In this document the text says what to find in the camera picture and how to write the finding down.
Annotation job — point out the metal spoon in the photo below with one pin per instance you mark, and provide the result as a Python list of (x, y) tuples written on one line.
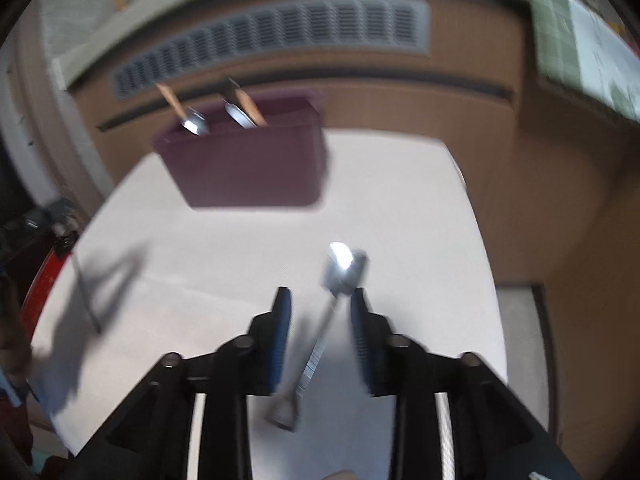
[(237, 115), (342, 270), (196, 122)]

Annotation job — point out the speckled kitchen counter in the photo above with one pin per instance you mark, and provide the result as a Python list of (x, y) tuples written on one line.
[(165, 35)]

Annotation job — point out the grey vent grille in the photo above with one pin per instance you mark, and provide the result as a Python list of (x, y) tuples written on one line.
[(280, 30)]

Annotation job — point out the purple utensil holder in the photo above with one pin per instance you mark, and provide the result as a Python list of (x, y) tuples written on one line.
[(250, 170)]

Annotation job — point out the green checked cloth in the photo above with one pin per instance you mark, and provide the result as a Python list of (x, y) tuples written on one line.
[(555, 25)]

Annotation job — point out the wooden cabinet front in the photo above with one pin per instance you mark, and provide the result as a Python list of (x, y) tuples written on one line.
[(550, 185)]

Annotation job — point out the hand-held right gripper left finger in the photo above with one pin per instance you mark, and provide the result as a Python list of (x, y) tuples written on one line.
[(281, 345)]

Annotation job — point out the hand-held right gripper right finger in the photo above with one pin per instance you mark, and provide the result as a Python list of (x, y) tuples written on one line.
[(361, 345)]

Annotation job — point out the red round object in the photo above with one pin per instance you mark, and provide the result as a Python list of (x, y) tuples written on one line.
[(50, 280)]

